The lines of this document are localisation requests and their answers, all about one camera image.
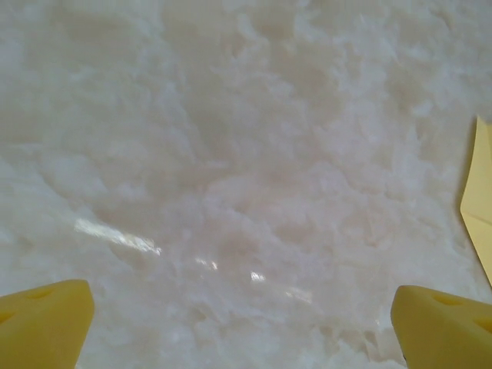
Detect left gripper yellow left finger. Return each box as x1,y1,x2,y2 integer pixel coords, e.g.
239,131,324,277
0,279,95,369

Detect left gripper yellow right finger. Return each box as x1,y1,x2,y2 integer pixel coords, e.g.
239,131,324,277
391,284,492,369

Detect yellow paper sheet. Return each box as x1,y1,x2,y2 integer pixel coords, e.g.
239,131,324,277
460,114,492,288

